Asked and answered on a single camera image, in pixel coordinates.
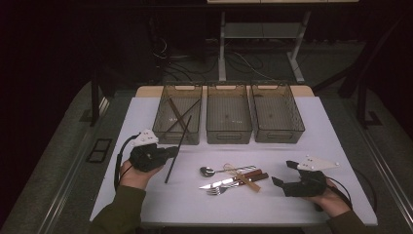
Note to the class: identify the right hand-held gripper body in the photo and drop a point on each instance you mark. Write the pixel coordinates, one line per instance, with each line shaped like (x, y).
(308, 185)

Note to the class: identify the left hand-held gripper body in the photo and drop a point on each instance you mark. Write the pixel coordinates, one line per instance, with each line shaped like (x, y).
(146, 157)

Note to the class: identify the translucent grey plastic bin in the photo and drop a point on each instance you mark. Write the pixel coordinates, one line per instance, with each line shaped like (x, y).
(279, 138)
(177, 139)
(227, 138)

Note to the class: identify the translucent amber plastic spoon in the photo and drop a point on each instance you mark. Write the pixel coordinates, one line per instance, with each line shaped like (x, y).
(250, 184)

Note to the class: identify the brown wooden chopstick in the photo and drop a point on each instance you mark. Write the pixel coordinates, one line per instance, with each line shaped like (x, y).
(179, 113)

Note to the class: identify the metal spoon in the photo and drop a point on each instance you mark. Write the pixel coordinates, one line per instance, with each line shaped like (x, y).
(207, 171)

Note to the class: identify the person's left hand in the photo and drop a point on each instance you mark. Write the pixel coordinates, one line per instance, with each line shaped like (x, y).
(134, 177)

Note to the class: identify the person's right hand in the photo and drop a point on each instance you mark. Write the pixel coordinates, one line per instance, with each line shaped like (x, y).
(329, 203)

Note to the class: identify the white table cover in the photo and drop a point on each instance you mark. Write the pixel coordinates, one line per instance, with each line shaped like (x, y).
(227, 208)

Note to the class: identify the wooden table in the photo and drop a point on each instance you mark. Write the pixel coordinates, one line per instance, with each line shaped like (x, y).
(146, 92)

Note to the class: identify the black metal stand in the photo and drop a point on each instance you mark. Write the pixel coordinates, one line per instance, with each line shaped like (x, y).
(362, 104)
(94, 104)

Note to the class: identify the white desk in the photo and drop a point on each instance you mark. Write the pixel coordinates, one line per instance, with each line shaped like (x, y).
(222, 48)

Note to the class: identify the metal floor rail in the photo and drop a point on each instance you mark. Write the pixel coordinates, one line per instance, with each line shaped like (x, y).
(401, 198)
(65, 185)

